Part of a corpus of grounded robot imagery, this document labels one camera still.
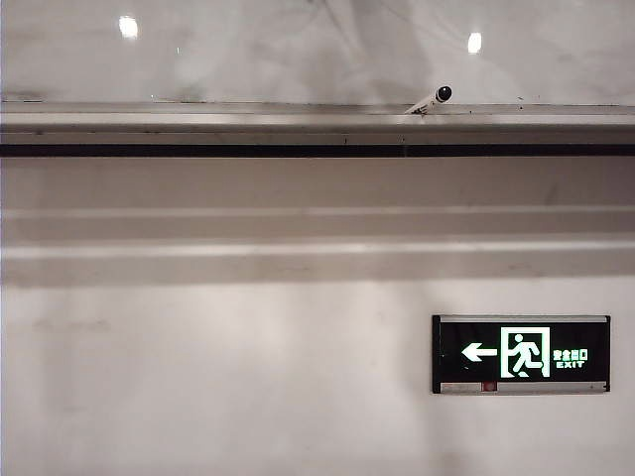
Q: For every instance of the black green exit sign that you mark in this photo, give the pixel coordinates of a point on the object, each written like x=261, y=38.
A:
x=471, y=337

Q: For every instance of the white marker with black cap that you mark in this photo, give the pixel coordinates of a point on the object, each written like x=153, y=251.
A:
x=427, y=103

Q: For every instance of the white whiteboard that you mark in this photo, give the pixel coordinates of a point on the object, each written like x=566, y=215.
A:
x=248, y=59

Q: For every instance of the aluminium marker tray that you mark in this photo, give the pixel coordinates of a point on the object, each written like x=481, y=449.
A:
x=198, y=120

